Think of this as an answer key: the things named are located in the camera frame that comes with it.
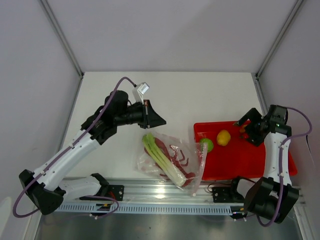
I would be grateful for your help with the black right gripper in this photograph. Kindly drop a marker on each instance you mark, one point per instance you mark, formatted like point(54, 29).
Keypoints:
point(252, 114)

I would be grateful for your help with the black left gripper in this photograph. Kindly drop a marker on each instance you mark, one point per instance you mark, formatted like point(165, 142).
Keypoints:
point(150, 118)

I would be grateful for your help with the orange toy food piece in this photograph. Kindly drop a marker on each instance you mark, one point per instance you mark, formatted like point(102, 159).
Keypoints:
point(242, 129)

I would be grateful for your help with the yellow lemon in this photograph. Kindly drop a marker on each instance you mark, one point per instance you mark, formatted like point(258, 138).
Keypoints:
point(223, 138)

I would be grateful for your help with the clear zip top bag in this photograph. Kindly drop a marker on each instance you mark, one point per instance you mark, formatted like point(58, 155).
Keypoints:
point(195, 152)

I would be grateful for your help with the green celery stalk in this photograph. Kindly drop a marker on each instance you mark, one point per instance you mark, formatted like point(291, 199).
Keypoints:
point(158, 151)

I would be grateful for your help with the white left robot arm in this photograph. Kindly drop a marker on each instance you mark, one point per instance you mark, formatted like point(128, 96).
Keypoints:
point(65, 160)

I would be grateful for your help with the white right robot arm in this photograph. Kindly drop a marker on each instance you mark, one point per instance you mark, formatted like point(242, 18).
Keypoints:
point(272, 196)

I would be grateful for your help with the red plastic tray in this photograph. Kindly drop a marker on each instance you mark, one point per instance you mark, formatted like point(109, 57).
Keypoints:
point(237, 158)

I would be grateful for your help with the green bumpy custard apple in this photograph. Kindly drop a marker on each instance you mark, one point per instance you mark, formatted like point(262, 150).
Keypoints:
point(209, 142)

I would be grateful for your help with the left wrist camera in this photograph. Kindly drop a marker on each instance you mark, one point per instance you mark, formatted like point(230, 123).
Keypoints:
point(139, 91)

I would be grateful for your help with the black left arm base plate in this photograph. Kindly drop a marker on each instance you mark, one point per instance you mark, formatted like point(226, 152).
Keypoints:
point(111, 191)

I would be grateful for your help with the aluminium rail frame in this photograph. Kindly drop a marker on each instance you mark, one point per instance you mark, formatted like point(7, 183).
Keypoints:
point(162, 190)

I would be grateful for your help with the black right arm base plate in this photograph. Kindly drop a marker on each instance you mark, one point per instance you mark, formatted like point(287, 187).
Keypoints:
point(225, 193)

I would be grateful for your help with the right aluminium corner post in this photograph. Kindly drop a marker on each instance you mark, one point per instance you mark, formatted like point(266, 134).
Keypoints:
point(289, 20)

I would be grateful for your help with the aluminium corner post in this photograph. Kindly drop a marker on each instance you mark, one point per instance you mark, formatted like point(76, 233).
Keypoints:
point(289, 20)
point(56, 27)

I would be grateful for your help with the white slotted cable duct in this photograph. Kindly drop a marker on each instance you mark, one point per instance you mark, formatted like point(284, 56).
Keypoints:
point(135, 208)

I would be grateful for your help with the left aluminium corner post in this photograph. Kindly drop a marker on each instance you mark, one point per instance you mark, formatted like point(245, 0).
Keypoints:
point(56, 27)

